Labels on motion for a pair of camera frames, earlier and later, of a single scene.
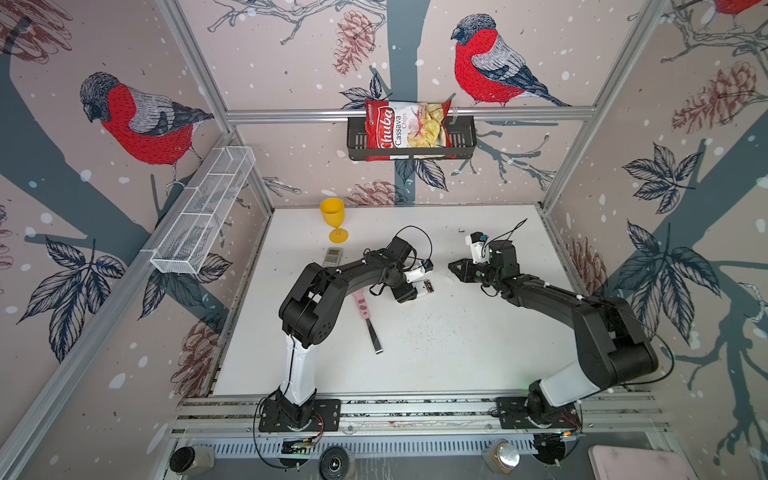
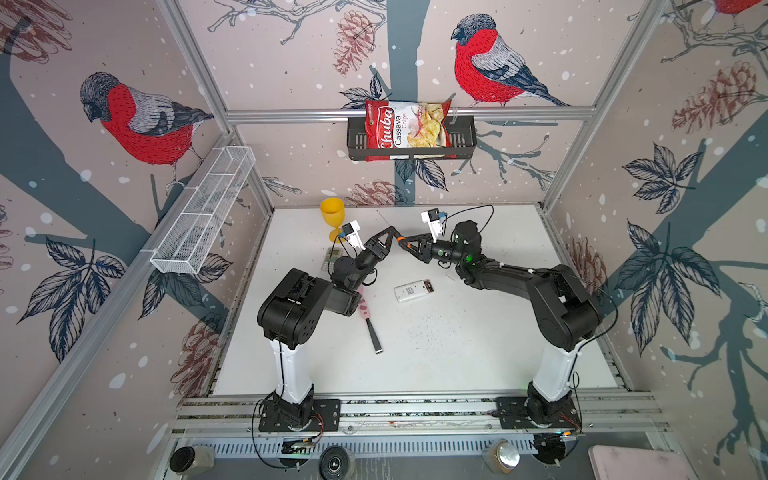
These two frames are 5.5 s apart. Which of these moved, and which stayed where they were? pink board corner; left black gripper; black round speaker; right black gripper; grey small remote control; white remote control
Moved: right black gripper; left black gripper
Stayed: black round speaker; pink board corner; grey small remote control; white remote control
